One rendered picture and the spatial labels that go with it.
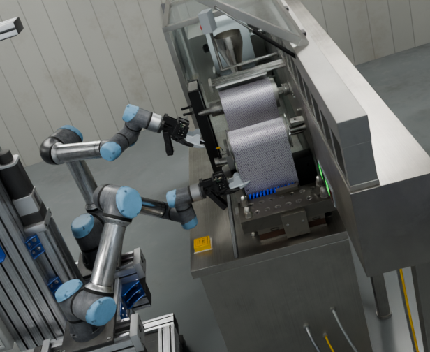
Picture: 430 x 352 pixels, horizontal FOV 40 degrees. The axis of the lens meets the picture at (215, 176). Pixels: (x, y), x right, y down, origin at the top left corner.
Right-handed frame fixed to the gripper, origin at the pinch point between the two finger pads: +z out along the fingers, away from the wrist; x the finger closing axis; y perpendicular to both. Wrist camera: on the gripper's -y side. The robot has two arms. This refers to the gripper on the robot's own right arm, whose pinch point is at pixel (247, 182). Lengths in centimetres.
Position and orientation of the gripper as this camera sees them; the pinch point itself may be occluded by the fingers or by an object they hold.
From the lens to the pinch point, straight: 254.1
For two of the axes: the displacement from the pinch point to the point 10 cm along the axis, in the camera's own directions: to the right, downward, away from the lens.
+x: -0.5, -4.7, 8.8
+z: 9.6, -2.7, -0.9
